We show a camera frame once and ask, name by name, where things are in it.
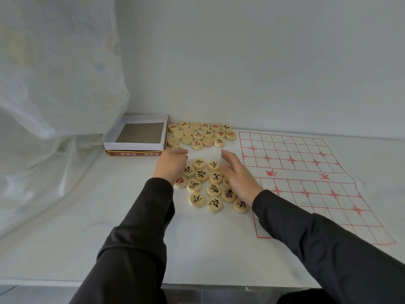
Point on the person's right hand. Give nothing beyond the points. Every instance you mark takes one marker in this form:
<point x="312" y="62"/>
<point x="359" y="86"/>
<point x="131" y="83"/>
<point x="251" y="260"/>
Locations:
<point x="242" y="183"/>

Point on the red grid xiangqi board sheet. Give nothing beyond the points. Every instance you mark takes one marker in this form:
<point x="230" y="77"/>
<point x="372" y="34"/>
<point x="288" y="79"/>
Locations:
<point x="300" y="148"/>

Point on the pile of wooden xiangqi pieces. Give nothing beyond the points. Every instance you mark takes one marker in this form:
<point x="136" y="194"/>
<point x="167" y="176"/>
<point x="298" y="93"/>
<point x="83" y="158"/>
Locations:
<point x="187" y="139"/>

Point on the person's right forearm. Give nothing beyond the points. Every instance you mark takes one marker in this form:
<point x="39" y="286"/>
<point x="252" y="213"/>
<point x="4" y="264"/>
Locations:
<point x="326" y="250"/>

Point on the person's left hand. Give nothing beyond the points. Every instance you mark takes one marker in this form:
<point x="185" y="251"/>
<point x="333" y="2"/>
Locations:
<point x="171" y="164"/>

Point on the sheer white curtain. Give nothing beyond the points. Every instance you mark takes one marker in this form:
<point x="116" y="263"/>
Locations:
<point x="57" y="91"/>

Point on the person's left forearm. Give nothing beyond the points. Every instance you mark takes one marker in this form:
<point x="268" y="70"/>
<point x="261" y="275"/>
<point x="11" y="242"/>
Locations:
<point x="133" y="246"/>

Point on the white cardboard box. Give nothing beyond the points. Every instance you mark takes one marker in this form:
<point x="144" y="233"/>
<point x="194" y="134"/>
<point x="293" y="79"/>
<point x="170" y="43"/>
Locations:
<point x="140" y="132"/>

